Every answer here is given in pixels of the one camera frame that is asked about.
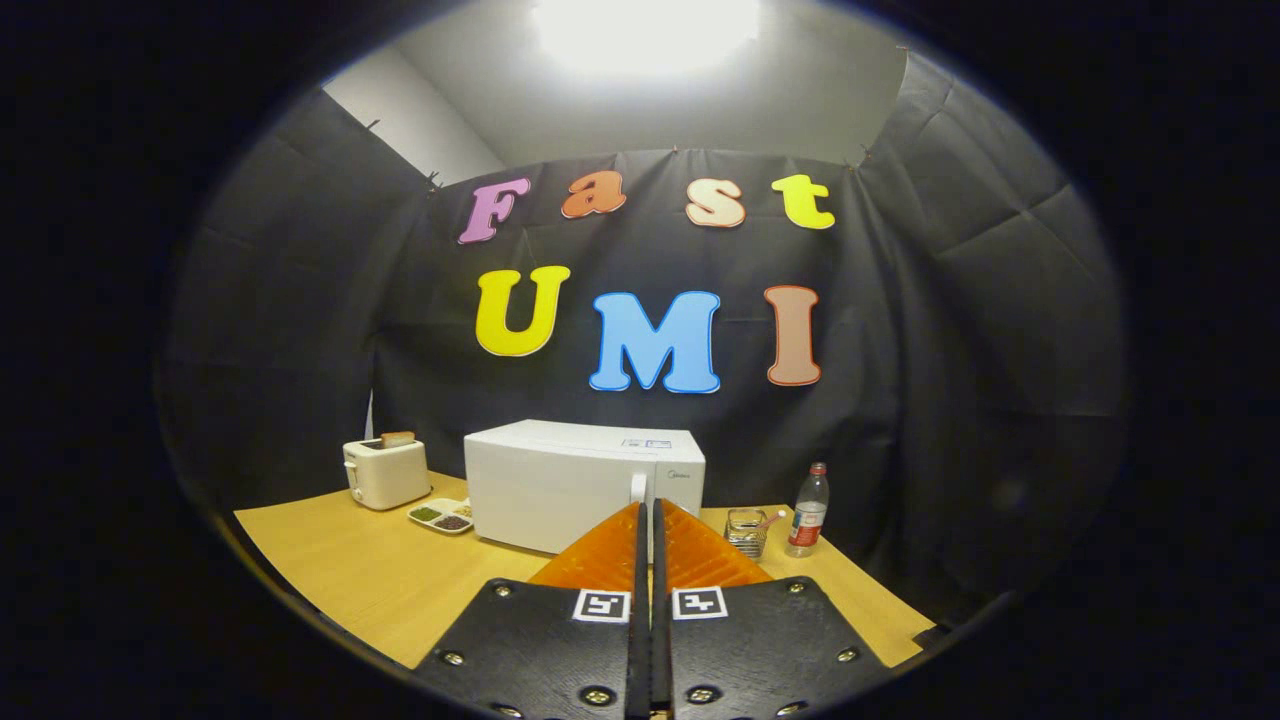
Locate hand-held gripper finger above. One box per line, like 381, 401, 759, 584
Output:
412, 501, 652, 720
652, 498, 891, 720

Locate white microwave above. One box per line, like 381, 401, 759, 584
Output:
463, 419, 707, 556

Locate clear bottle red label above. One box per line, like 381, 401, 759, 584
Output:
785, 461, 831, 559

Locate white divided dish with beans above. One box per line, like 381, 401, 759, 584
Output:
407, 498, 474, 536

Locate white toaster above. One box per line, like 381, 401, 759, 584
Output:
342, 438, 433, 512

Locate black backdrop cloth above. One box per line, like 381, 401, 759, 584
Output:
155, 50, 1131, 621

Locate ceiling light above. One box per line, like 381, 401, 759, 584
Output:
530, 0, 761, 76

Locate metal wire basket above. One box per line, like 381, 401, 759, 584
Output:
724, 508, 769, 560

